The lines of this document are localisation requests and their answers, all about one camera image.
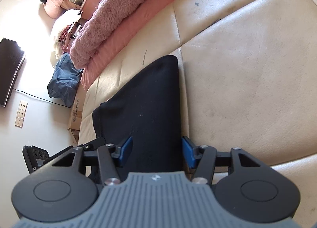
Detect salmon pink bed sheet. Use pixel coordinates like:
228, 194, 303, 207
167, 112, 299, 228
81, 0, 174, 90

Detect blue fabric bag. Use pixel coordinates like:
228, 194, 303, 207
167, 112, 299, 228
47, 53, 83, 108

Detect brown cardboard box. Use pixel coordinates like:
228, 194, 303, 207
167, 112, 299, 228
68, 83, 86, 144

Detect black flat television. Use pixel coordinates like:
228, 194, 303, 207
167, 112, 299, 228
0, 38, 25, 107

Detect pink fluffy blanket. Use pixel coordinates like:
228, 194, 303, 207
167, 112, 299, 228
70, 0, 145, 69

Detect white wall sockets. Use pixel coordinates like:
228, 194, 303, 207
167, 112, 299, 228
14, 101, 27, 128

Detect cream leather bed frame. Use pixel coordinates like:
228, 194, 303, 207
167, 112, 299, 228
79, 0, 316, 227

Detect black cable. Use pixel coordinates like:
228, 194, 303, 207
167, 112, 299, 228
12, 88, 73, 108

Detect black pants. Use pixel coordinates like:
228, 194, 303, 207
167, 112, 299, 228
92, 55, 184, 180

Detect pile of light clothes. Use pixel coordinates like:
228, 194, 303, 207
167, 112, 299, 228
51, 10, 81, 59

